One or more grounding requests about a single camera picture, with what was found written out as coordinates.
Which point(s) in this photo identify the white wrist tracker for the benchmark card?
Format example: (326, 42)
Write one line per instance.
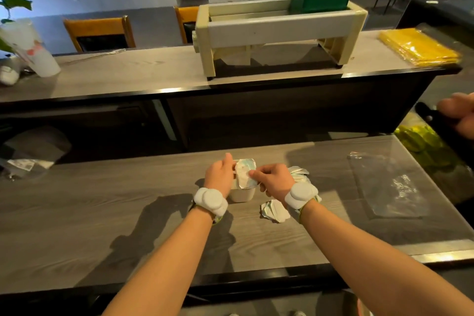
(210, 201)
(300, 194)

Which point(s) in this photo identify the person's left hand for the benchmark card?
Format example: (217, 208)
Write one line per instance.
(217, 175)

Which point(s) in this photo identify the small white plastic cup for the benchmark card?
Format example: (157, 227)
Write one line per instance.
(242, 194)

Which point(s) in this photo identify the person's left forearm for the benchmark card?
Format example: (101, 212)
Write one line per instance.
(170, 264)

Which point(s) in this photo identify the crumpled clear plastic bag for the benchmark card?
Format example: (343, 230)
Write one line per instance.
(31, 154)

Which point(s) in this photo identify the green potted plant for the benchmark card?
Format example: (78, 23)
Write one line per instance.
(11, 4)

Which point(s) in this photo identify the white right wrist tracker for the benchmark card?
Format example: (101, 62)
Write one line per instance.
(300, 194)

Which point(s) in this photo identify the stack of yellow cloths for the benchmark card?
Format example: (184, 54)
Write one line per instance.
(418, 47)

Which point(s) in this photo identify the person's left fingers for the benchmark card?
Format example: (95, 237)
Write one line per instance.
(229, 164)

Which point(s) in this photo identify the white left wrist tracker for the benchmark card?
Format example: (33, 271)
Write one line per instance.
(210, 201)

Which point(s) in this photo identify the small white object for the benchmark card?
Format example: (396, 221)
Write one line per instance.
(8, 75)

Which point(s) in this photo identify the cream wooden rack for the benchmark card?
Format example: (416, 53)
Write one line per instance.
(277, 32)

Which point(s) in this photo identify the silver foil cup lid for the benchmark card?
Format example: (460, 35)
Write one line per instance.
(244, 173)

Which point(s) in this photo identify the person's right forearm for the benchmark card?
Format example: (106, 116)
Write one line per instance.
(370, 264)

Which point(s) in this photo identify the yellow green plastic packets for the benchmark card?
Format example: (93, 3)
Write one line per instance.
(420, 138)

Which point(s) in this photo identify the black knife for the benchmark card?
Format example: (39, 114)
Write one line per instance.
(442, 130)

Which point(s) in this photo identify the thin long straw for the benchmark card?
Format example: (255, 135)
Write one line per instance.
(96, 56)

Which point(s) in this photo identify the frosted plastic cup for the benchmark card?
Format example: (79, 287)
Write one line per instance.
(33, 51)

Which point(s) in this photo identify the wooden chair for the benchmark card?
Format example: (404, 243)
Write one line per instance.
(186, 21)
(100, 32)

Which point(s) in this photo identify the person's right hand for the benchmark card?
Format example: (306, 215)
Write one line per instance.
(274, 181)

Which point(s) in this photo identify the person's right thumb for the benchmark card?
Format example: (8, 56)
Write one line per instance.
(257, 175)

